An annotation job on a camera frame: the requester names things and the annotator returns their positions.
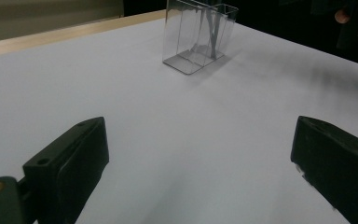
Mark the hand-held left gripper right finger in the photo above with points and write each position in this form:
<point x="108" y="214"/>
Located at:
<point x="338" y="165"/>

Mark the black curtain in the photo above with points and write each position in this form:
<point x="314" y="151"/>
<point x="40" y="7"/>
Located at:
<point x="276" y="15"/>

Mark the clear acrylic pen holder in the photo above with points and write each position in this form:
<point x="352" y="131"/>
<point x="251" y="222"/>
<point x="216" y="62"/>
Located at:
<point x="183" y="37"/>

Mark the wooden table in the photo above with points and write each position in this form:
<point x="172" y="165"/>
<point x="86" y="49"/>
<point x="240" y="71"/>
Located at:
<point x="59" y="34"/>

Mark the black pen with gold tip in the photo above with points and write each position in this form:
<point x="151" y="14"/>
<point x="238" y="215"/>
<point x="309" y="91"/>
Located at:
<point x="217" y="34"/>
<point x="208" y="31"/>

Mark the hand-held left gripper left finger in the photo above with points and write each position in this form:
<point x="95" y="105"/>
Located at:
<point x="65" y="171"/>

